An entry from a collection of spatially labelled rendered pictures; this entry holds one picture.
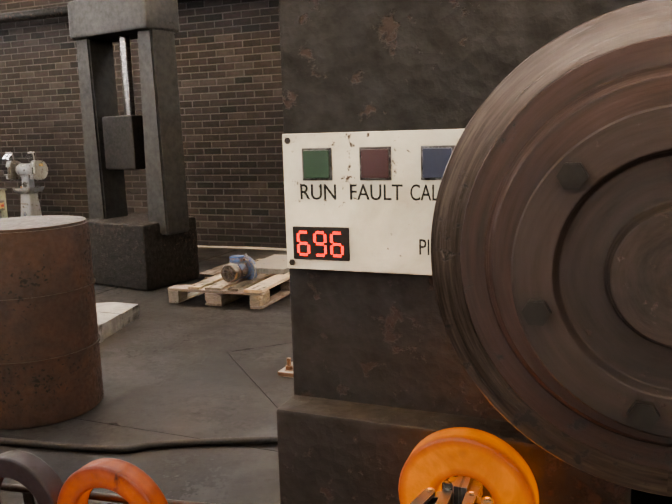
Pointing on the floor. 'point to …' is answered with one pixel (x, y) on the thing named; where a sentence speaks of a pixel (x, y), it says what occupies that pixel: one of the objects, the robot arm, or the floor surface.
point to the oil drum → (47, 322)
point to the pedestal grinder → (27, 182)
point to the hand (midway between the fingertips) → (466, 483)
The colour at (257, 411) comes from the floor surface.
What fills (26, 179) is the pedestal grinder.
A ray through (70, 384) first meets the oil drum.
